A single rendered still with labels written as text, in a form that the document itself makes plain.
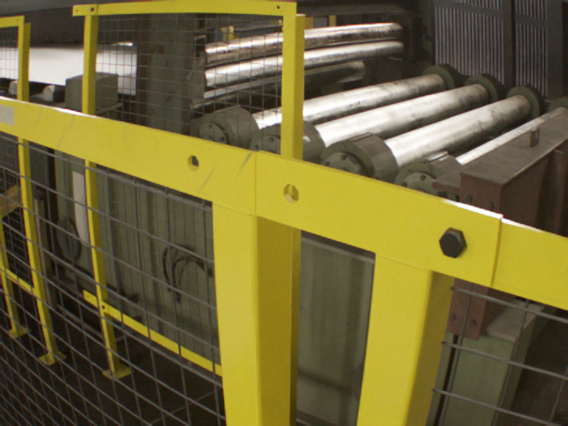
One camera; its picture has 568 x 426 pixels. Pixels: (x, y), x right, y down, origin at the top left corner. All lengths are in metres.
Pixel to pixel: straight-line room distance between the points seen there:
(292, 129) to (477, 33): 10.12
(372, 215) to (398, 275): 0.05
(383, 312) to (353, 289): 2.31
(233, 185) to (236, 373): 0.19
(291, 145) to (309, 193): 1.76
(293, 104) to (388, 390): 1.76
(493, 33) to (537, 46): 0.90
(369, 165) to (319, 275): 0.49
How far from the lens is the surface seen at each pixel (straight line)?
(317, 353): 3.12
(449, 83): 4.80
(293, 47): 2.25
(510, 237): 0.49
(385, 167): 2.78
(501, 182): 2.30
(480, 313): 2.48
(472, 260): 0.50
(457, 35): 12.48
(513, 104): 4.26
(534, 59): 11.90
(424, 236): 0.51
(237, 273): 0.64
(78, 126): 0.79
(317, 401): 3.26
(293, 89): 2.28
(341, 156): 2.77
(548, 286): 0.49
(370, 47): 4.54
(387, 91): 4.15
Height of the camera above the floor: 2.02
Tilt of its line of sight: 20 degrees down
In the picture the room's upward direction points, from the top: 1 degrees clockwise
